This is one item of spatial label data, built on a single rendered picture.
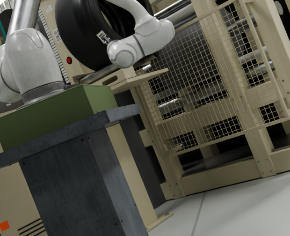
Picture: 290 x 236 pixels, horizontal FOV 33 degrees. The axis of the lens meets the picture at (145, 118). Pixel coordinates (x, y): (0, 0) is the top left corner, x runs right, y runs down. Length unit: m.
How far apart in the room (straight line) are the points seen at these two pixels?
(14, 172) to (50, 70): 1.10
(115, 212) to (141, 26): 0.79
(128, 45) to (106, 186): 0.64
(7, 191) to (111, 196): 1.13
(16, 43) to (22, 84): 0.14
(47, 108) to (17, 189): 1.16
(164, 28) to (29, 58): 0.60
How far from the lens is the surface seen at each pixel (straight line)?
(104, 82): 2.65
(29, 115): 1.62
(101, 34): 2.52
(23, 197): 2.72
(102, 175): 1.61
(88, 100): 1.55
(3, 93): 1.89
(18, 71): 1.73
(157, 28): 2.03
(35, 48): 1.73
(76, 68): 2.89
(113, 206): 1.62
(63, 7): 2.64
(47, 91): 1.69
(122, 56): 1.97
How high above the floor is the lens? 0.58
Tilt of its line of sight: level
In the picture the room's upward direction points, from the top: 22 degrees counter-clockwise
